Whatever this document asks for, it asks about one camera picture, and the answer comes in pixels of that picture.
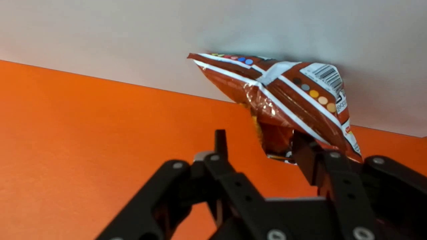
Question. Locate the orange snack packet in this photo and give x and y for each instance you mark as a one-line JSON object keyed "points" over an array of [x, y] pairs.
{"points": [[285, 97]]}

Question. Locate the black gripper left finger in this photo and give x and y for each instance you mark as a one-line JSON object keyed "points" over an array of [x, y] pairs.
{"points": [[214, 200]]}

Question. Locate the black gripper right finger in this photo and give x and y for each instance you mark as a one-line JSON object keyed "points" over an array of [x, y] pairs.
{"points": [[378, 200]]}

